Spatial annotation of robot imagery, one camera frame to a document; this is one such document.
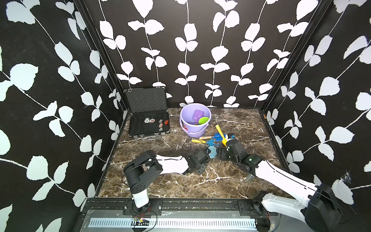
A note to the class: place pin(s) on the green trowel yellow handle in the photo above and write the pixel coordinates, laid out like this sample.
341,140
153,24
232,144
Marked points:
203,120

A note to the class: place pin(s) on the blue metal trowel wooden handle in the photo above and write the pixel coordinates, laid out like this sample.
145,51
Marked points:
216,137

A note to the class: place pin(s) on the light blue plastic trowel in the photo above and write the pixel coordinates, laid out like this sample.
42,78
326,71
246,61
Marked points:
212,152

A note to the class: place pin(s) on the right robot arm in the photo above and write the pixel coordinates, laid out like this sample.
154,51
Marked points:
315,205

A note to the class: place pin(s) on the purple scoop pink handle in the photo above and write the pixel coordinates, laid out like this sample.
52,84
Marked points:
198,114

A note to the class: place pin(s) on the yellow plastic square shovel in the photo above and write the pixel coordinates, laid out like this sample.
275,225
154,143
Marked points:
221,134

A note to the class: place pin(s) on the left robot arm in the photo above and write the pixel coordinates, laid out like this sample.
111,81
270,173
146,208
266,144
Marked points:
144,170

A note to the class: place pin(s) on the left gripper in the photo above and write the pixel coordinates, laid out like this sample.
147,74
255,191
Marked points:
203,166

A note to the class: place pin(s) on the purple plastic bucket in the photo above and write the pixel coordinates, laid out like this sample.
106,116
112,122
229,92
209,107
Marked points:
187,123

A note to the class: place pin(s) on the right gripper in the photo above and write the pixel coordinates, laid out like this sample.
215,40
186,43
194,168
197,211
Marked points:
222,151

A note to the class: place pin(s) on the white perforated strip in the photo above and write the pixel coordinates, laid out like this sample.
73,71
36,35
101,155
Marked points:
175,223

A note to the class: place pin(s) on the open black tool case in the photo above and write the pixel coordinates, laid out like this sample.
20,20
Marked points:
148,110

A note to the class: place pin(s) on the black front rail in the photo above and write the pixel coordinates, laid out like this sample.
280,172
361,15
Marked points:
244,207

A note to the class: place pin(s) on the blue rake yellow handle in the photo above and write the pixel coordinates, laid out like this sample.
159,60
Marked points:
210,142

